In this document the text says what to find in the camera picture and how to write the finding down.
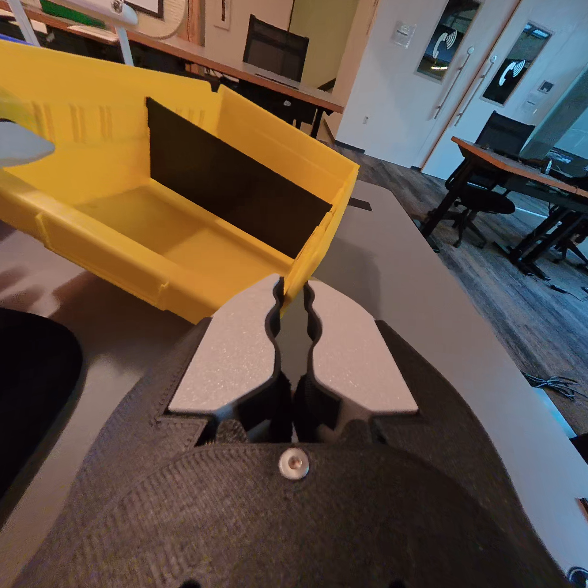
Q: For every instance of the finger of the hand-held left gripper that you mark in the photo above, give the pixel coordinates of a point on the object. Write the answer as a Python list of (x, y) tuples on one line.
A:
[(18, 144)]

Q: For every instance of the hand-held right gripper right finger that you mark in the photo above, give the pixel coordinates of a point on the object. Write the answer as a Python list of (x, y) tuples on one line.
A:
[(358, 363)]

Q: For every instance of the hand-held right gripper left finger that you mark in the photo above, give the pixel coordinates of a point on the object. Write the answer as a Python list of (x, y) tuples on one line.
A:
[(225, 358)]

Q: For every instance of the yellow plastic bin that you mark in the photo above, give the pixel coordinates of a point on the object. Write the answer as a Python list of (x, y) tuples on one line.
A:
[(115, 220)]

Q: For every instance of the long background desk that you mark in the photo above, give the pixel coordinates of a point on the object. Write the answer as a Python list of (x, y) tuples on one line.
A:
[(505, 167)]

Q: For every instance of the green cloth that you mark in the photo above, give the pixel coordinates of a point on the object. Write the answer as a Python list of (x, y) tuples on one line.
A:
[(73, 16)]

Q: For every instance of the black quilted wrist rest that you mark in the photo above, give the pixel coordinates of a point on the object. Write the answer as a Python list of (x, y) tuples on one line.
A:
[(32, 390)]

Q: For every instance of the brown-edged grey table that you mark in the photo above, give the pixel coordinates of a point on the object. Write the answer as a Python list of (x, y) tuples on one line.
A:
[(275, 87)]

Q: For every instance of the phone icon door window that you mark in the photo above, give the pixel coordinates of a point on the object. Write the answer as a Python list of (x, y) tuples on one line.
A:
[(448, 39), (514, 69)]

